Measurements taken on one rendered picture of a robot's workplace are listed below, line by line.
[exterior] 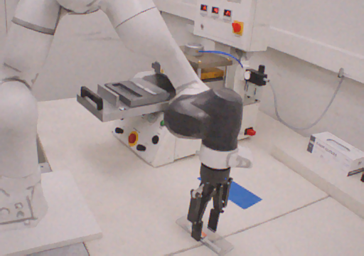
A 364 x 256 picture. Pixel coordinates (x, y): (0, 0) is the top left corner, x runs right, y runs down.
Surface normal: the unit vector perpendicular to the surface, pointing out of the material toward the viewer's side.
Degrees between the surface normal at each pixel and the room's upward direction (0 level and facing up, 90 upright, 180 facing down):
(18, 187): 88
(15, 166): 92
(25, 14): 74
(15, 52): 80
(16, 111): 69
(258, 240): 0
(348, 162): 88
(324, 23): 90
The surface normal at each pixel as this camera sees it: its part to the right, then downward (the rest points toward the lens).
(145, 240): 0.10, -0.91
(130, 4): 0.18, 0.14
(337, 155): -0.87, 0.06
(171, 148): 0.62, 0.37
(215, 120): -0.46, 0.29
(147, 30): 0.38, 0.25
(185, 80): -0.06, 0.48
